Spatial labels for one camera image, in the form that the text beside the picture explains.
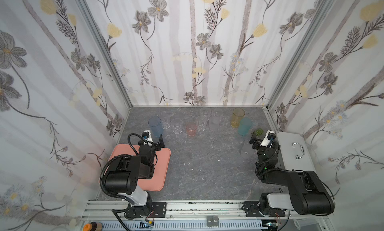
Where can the tall blue plastic cup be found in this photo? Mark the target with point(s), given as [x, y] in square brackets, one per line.
[156, 126]

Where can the tall teal plastic cup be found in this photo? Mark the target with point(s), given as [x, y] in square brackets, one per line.
[244, 126]

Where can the tall yellow plastic cup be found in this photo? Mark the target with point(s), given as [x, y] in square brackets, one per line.
[237, 115]

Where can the pink plastic tray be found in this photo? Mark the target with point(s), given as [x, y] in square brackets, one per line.
[156, 183]

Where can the clear faceted glass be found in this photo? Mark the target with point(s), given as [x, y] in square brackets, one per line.
[201, 122]
[177, 125]
[166, 119]

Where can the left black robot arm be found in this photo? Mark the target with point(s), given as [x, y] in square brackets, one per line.
[119, 177]

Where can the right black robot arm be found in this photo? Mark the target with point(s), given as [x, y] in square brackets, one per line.
[306, 195]

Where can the small green object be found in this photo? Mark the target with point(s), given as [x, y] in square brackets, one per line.
[259, 132]

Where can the frosted clear cup right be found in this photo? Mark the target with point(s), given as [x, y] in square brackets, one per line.
[247, 151]

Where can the small pink glass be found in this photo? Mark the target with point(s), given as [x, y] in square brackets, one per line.
[191, 129]

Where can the grey metal case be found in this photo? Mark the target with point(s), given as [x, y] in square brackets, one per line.
[294, 152]

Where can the clear plastic beaker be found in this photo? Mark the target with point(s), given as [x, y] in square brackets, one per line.
[301, 223]

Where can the orange black bottle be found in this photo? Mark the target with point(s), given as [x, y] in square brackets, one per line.
[93, 226]

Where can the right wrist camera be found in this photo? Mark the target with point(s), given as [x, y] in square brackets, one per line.
[270, 136]

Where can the aluminium mounting rail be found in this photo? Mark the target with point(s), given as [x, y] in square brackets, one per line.
[235, 215]

